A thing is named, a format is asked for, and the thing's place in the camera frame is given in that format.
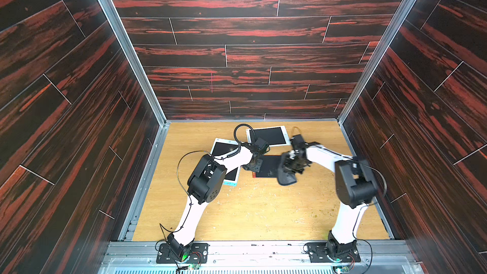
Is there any red drawing tablet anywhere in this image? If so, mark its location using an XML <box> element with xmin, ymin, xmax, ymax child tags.
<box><xmin>252</xmin><ymin>156</ymin><xmax>281</xmax><ymax>178</ymax></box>

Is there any dark grey wiping cloth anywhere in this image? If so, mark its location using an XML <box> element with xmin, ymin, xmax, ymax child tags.
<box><xmin>277</xmin><ymin>153</ymin><xmax>297</xmax><ymax>186</ymax></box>

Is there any white teal drawing tablet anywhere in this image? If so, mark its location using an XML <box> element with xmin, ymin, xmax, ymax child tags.
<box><xmin>211</xmin><ymin>138</ymin><xmax>241</xmax><ymax>186</ymax></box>

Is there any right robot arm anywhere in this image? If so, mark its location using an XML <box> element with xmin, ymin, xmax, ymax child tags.
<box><xmin>277</xmin><ymin>145</ymin><xmax>379</xmax><ymax>260</ymax></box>

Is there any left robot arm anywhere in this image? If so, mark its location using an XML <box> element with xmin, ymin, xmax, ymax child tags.
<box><xmin>167</xmin><ymin>143</ymin><xmax>270</xmax><ymax>261</ymax></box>

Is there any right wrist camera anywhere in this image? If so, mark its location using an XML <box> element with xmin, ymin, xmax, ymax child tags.
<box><xmin>290</xmin><ymin>134</ymin><xmax>307</xmax><ymax>150</ymax></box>

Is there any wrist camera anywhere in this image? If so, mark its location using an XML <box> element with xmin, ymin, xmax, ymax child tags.
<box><xmin>254</xmin><ymin>138</ymin><xmax>270</xmax><ymax>155</ymax></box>
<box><xmin>290</xmin><ymin>134</ymin><xmax>307</xmax><ymax>150</ymax></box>

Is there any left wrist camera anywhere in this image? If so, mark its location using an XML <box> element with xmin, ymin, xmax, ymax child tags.
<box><xmin>254</xmin><ymin>138</ymin><xmax>270</xmax><ymax>155</ymax></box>

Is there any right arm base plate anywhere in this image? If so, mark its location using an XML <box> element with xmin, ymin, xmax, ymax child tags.
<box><xmin>303</xmin><ymin>240</ymin><xmax>361</xmax><ymax>263</ymax></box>

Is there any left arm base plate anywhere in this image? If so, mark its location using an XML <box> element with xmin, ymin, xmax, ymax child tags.
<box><xmin>156</xmin><ymin>242</ymin><xmax>209</xmax><ymax>265</ymax></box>

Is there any aluminium front rail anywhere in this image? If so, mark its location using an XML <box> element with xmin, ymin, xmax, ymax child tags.
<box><xmin>99</xmin><ymin>240</ymin><xmax>424</xmax><ymax>273</ymax></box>

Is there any aluminium frame left post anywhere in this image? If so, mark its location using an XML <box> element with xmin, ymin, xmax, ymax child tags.
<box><xmin>97</xmin><ymin>0</ymin><xmax>167</xmax><ymax>127</ymax></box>

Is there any aluminium frame post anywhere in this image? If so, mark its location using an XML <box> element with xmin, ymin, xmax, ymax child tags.
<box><xmin>337</xmin><ymin>0</ymin><xmax>417</xmax><ymax>129</ymax></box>
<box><xmin>97</xmin><ymin>0</ymin><xmax>167</xmax><ymax>127</ymax></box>

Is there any aluminium frame right post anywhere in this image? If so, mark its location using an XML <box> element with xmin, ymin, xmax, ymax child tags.
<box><xmin>337</xmin><ymin>0</ymin><xmax>417</xmax><ymax>129</ymax></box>

